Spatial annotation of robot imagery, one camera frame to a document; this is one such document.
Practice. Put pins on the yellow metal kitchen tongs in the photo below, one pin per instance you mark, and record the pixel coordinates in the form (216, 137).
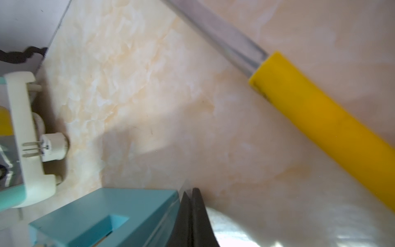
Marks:
(362, 153)

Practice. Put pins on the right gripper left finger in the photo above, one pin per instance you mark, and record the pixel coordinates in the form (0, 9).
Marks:
(181, 235)

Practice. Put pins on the teal tape dispenser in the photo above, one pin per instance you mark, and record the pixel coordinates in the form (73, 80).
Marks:
(110, 217)

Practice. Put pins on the clear bubble wrap sheet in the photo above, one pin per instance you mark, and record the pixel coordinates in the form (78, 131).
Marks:
(331, 228)

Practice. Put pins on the mint green toaster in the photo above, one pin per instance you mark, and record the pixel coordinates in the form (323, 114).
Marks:
(25, 147)

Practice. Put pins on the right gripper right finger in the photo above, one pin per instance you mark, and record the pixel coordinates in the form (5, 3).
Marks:
(202, 232)

